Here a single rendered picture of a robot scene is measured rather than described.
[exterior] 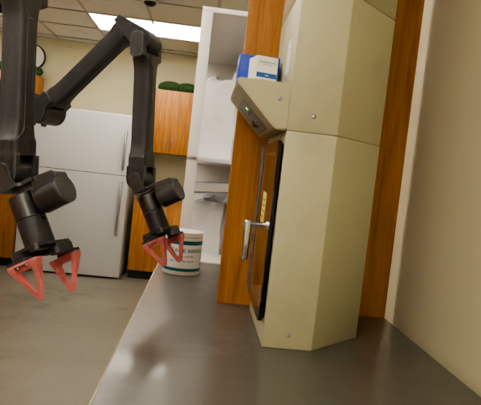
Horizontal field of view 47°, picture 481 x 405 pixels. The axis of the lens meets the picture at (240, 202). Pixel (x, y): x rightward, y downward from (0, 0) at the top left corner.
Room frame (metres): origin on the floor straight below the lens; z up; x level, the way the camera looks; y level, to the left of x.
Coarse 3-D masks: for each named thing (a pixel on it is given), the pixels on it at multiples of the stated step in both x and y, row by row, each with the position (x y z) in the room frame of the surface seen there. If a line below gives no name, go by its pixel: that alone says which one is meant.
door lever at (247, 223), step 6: (246, 222) 1.22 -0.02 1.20; (252, 222) 1.22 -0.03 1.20; (258, 222) 1.22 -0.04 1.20; (246, 228) 1.22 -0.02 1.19; (264, 228) 1.23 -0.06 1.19; (246, 234) 1.22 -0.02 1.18; (246, 240) 1.22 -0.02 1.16; (246, 246) 1.22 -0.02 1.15; (246, 252) 1.22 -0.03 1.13; (246, 258) 1.22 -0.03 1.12
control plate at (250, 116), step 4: (244, 100) 1.27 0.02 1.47; (240, 104) 1.37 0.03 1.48; (244, 104) 1.31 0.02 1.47; (240, 108) 1.42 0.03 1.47; (248, 108) 1.30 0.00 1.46; (244, 112) 1.40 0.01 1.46; (248, 112) 1.34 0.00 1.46; (252, 112) 1.29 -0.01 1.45; (244, 116) 1.45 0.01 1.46; (248, 116) 1.38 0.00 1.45; (252, 116) 1.32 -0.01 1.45; (256, 116) 1.27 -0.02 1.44; (248, 120) 1.43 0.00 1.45; (256, 120) 1.31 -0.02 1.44; (256, 124) 1.36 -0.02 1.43; (260, 124) 1.30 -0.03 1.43; (256, 128) 1.41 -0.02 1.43; (260, 128) 1.34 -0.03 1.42; (264, 128) 1.29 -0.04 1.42; (260, 132) 1.39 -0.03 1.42
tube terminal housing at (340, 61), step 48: (336, 0) 1.18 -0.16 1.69; (336, 48) 1.18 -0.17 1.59; (384, 48) 1.30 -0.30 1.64; (336, 96) 1.18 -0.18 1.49; (384, 96) 1.33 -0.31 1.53; (288, 144) 1.18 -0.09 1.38; (336, 144) 1.19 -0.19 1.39; (288, 192) 1.18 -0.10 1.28; (336, 192) 1.20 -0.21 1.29; (288, 240) 1.18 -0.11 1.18; (336, 240) 1.22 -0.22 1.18; (288, 288) 1.18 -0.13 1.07; (336, 288) 1.24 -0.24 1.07; (288, 336) 1.18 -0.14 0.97; (336, 336) 1.26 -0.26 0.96
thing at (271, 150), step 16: (272, 144) 1.29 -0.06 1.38; (272, 160) 1.25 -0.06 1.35; (272, 176) 1.22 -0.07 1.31; (272, 192) 1.19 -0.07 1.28; (272, 208) 1.18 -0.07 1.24; (272, 224) 1.18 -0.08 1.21; (256, 240) 1.40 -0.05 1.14; (256, 256) 1.36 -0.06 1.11; (256, 272) 1.32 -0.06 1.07; (256, 288) 1.28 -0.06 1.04; (256, 304) 1.25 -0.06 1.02
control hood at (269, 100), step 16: (240, 80) 1.17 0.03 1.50; (256, 80) 1.17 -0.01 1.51; (240, 96) 1.28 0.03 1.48; (256, 96) 1.17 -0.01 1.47; (272, 96) 1.17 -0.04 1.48; (288, 96) 1.18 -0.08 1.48; (240, 112) 1.48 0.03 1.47; (256, 112) 1.24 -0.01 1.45; (272, 112) 1.17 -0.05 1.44; (272, 128) 1.19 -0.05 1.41
